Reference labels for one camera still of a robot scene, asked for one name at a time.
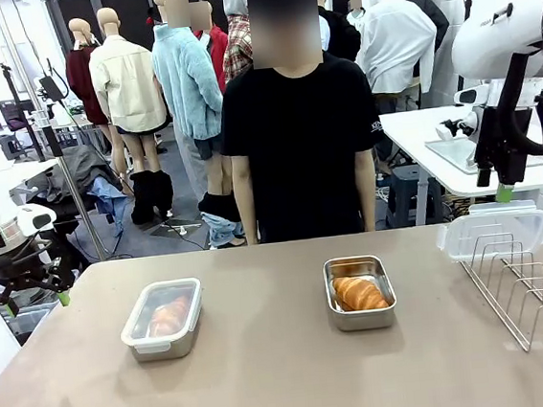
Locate hanging blue cloth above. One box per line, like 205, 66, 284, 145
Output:
88, 173, 131, 240

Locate gray flat tray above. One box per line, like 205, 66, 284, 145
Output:
423, 128, 543, 180

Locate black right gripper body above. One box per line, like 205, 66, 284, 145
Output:
469, 101, 540, 189

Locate mannequin in plaid shirt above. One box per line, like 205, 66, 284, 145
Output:
216, 0, 257, 85

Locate crumpled blue jeans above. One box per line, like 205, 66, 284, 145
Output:
203, 208, 248, 250

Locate person's left forearm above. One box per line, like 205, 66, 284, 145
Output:
352, 147, 382, 234

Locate gray plastic stool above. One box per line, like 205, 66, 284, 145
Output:
383, 164, 428, 230

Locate person's right forearm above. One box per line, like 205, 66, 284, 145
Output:
229, 154, 260, 246

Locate golden croissant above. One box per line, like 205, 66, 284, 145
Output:
330, 272, 390, 314
148, 295, 192, 336

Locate person in black t-shirt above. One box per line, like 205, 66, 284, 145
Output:
207, 0, 394, 247

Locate rectangular steel container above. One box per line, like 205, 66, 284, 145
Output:
126, 310, 205, 364
322, 253, 399, 334

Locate mannequin in black white top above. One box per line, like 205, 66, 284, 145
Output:
400, 0, 453, 57

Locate mannequin in black jacket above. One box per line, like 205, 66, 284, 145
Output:
314, 0, 365, 65

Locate metal wire lid rack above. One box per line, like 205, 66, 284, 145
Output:
457, 228, 543, 359

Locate mannequin in dark red jacket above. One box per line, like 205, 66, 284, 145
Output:
59, 15, 112, 132

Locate white work table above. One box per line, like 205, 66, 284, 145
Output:
380, 98, 543, 230

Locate silver slanted stand pole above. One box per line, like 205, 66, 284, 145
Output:
0, 0, 107, 270

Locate mannequin in light blue fleece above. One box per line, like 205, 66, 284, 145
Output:
146, 0, 234, 210

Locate dark floor base plate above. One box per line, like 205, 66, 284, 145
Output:
147, 216, 206, 243

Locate clear plastic clip lid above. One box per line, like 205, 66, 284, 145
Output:
433, 196, 543, 266
115, 276, 208, 356

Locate black mannequin boot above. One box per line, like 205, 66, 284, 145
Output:
151, 169, 177, 216
126, 170, 160, 227

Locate clear plastic storage bin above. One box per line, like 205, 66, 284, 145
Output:
1, 300, 69, 342

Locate mannequin in white shirt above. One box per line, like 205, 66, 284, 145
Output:
351, 0, 444, 100

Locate black monitor on stand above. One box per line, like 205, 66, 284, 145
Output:
34, 57, 70, 104

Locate mannequin in cream jacket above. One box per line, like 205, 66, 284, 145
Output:
82, 2, 177, 181

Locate gray clothes pile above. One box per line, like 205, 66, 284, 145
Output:
39, 141, 123, 207

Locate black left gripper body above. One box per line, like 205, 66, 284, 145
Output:
0, 262, 57, 296

